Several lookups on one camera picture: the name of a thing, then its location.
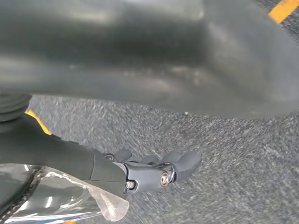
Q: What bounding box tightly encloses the clear plastic hand wrap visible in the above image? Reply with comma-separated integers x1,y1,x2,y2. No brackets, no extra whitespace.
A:
0,164,130,224

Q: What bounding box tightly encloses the yellow floor tape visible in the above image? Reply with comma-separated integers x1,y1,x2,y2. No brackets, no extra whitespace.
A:
24,0,299,224

